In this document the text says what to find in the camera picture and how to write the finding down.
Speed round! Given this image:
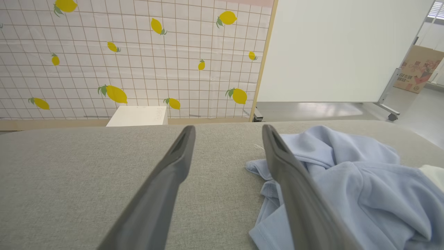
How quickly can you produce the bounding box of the lemon print backdrop panel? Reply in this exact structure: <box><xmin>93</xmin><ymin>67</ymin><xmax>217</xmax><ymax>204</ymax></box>
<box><xmin>0</xmin><ymin>0</ymin><xmax>279</xmax><ymax>131</ymax></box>

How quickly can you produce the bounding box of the white board on wheeled stand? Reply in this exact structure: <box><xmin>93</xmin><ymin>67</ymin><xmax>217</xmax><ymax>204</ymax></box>
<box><xmin>253</xmin><ymin>0</ymin><xmax>437</xmax><ymax>123</ymax></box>

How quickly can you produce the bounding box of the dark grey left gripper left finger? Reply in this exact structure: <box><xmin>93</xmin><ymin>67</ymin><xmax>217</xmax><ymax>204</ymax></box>
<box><xmin>97</xmin><ymin>125</ymin><xmax>196</xmax><ymax>250</ymax></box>

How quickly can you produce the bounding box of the light blue and white shirt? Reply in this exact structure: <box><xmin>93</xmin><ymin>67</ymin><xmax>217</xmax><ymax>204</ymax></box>
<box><xmin>246</xmin><ymin>125</ymin><xmax>444</xmax><ymax>250</ymax></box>

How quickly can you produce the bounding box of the printed cardboard box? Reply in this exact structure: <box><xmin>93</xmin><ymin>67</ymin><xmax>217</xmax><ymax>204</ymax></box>
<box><xmin>394</xmin><ymin>45</ymin><xmax>444</xmax><ymax>94</ymax></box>

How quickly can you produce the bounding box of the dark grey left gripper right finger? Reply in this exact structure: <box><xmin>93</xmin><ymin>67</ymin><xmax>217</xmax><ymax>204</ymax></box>
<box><xmin>262</xmin><ymin>124</ymin><xmax>363</xmax><ymax>250</ymax></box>

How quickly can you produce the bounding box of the white rectangular box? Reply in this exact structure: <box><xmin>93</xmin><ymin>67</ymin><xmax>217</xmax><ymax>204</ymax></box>
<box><xmin>106</xmin><ymin>106</ymin><xmax>169</xmax><ymax>127</ymax></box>

